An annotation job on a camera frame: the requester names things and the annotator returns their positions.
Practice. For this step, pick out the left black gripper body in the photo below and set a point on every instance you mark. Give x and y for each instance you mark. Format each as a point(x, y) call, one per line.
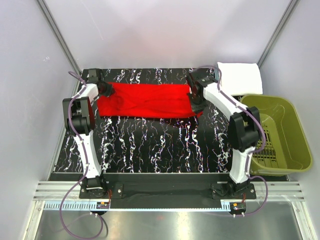
point(107, 89)

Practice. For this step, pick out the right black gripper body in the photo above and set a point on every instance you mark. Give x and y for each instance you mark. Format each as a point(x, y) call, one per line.
point(197, 102)

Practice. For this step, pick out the red t-shirt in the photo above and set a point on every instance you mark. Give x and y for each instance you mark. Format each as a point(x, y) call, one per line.
point(163, 101)

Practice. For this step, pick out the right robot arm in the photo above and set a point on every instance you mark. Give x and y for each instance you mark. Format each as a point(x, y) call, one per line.
point(243, 132)

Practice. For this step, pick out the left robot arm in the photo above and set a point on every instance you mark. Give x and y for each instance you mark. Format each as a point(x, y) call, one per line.
point(79, 120)

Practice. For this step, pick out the light blue folded t-shirt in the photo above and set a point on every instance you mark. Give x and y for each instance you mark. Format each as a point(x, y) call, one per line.
point(217, 74)

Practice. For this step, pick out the white folded t-shirt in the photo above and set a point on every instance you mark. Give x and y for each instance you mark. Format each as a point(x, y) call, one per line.
point(239, 79)

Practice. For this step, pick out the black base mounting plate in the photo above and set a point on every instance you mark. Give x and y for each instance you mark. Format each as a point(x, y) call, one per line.
point(217, 186)

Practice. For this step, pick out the olive green plastic basket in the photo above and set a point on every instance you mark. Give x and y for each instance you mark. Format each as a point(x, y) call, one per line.
point(286, 149)

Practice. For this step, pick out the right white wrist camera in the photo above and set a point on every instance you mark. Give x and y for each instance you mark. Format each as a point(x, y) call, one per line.
point(201, 76)

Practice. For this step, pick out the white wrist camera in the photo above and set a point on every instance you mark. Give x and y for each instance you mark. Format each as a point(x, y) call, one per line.
point(201, 76)
point(94, 75)

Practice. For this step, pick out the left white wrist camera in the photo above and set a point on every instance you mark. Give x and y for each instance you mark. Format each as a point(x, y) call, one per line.
point(94, 75)

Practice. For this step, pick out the left aluminium corner post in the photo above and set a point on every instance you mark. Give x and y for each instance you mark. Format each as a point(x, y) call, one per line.
point(58, 35)

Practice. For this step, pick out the aluminium corner post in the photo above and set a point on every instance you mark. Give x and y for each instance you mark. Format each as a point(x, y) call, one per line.
point(58, 35)
point(288, 12)

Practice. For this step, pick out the aluminium frame rail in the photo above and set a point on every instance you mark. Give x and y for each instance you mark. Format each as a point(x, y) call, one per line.
point(277, 190)

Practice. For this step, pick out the white slotted cable duct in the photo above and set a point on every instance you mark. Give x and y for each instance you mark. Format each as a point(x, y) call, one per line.
point(144, 207)

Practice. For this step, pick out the right aluminium corner post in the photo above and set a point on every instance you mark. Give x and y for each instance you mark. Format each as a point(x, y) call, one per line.
point(288, 12)

